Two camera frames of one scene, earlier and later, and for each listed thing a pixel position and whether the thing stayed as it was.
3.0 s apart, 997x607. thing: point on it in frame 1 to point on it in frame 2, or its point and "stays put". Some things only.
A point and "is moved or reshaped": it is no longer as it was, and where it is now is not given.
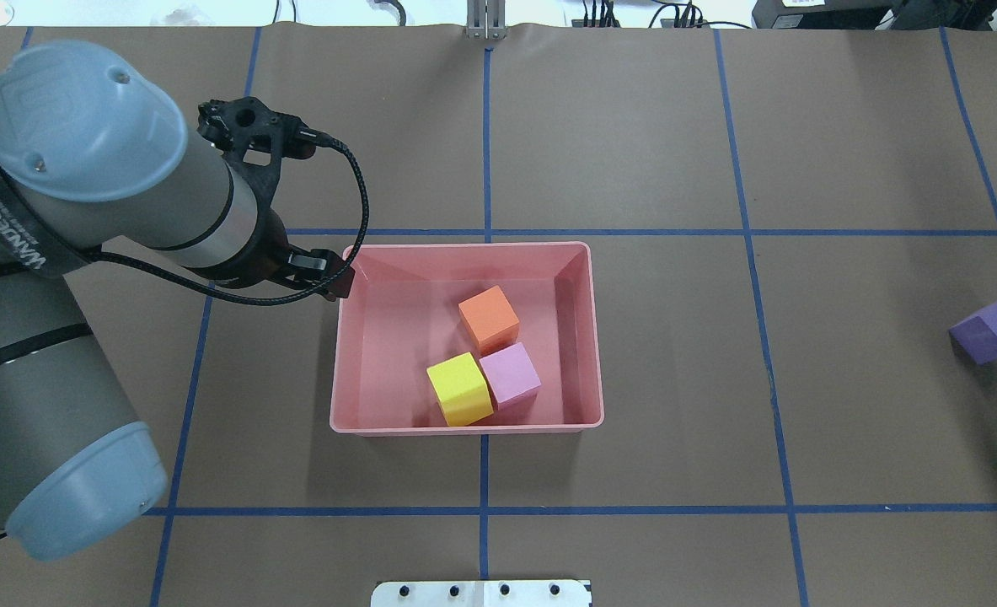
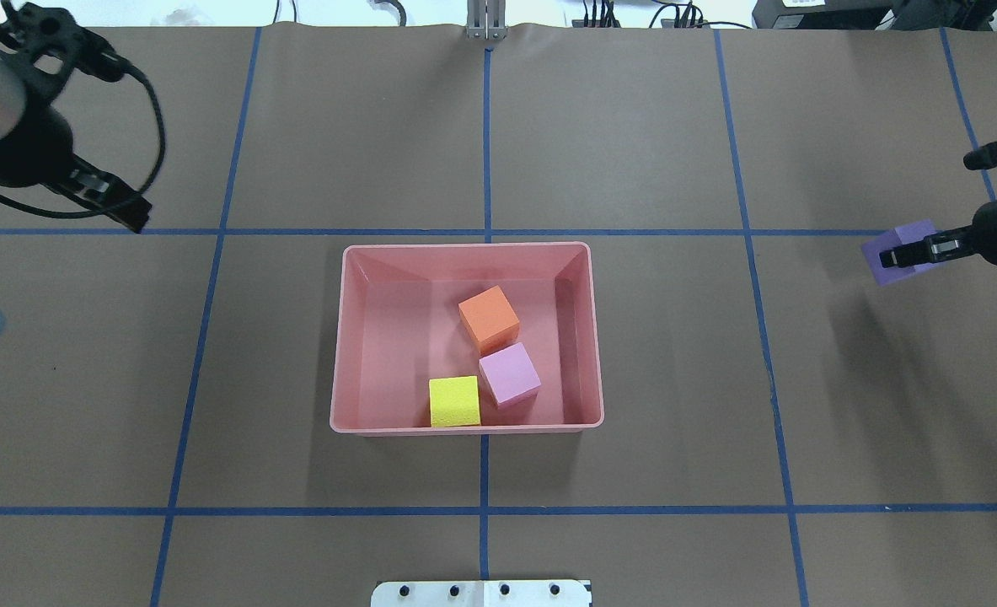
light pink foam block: x=511 y=375 stays put
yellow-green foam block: x=462 y=389 is moved or reshaped
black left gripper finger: x=312 y=267 to x=106 y=193
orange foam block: x=490 y=320 stays put
